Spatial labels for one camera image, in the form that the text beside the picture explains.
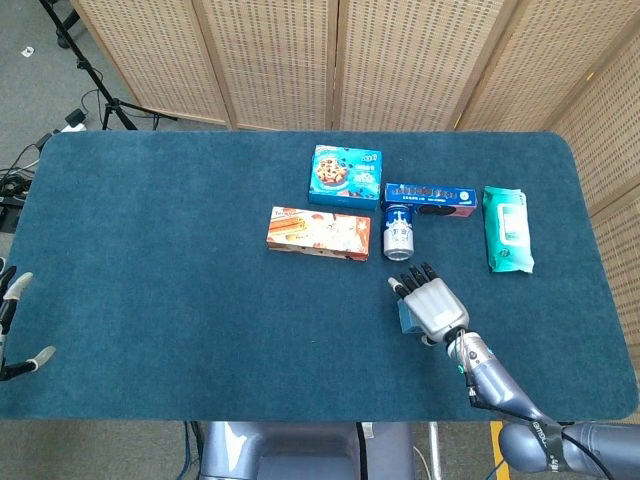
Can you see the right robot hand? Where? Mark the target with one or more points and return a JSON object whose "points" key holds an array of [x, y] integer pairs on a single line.
{"points": [[437, 310]]}

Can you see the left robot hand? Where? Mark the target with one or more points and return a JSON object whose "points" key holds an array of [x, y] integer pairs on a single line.
{"points": [[6, 310]]}

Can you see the small light blue box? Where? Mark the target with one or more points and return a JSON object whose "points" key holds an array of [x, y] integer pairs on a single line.
{"points": [[407, 319]]}

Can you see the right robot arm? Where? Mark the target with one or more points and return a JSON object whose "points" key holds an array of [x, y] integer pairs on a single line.
{"points": [[495, 385]]}

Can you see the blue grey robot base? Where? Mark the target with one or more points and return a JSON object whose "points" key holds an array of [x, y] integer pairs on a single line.
{"points": [[300, 450]]}

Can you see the long dark blue cookie box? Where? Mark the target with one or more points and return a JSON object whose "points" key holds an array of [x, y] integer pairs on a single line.
{"points": [[430, 194]]}

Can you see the orange wafer roll box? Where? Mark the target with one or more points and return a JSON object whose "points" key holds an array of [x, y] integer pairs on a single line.
{"points": [[320, 234]]}

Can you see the teal cookie box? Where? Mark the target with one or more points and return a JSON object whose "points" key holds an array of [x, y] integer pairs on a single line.
{"points": [[345, 175]]}

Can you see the blue and white drink can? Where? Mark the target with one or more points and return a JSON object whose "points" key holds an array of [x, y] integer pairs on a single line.
{"points": [[398, 232]]}

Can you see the green wet wipes pack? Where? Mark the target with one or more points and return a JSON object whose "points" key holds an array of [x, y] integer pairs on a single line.
{"points": [[507, 230]]}

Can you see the grey metal table leg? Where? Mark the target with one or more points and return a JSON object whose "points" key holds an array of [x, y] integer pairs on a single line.
{"points": [[435, 450]]}

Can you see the blue felt table cover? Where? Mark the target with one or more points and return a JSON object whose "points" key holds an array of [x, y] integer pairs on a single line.
{"points": [[175, 275]]}

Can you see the white power strip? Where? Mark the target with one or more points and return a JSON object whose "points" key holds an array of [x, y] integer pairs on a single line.
{"points": [[74, 126]]}

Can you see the black tripod stand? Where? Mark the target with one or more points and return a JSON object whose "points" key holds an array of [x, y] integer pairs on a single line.
{"points": [[89, 70]]}

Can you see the white paper scrap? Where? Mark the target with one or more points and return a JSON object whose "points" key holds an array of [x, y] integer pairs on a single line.
{"points": [[28, 50]]}

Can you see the woven wooden folding screen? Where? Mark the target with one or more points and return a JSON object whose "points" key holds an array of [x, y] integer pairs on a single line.
{"points": [[275, 60]]}

